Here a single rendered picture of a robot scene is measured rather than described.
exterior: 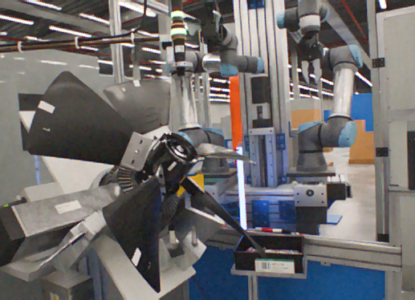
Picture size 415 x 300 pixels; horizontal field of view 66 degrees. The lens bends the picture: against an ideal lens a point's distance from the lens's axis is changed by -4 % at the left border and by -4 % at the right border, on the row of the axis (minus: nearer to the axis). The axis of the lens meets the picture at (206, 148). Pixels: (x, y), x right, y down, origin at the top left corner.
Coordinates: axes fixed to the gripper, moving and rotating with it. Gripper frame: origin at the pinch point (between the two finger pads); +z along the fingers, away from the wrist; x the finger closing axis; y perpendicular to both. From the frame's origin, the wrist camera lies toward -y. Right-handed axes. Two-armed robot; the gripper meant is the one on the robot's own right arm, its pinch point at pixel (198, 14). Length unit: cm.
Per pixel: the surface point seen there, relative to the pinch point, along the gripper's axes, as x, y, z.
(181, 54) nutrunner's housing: -1.1, 17.3, 18.1
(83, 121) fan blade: 13, 35, 45
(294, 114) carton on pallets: 70, 18, -793
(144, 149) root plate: 5, 44, 31
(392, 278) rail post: -58, 91, -8
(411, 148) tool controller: -63, 49, -3
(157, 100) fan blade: 10.0, 29.3, 14.1
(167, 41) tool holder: 2.3, 13.1, 19.5
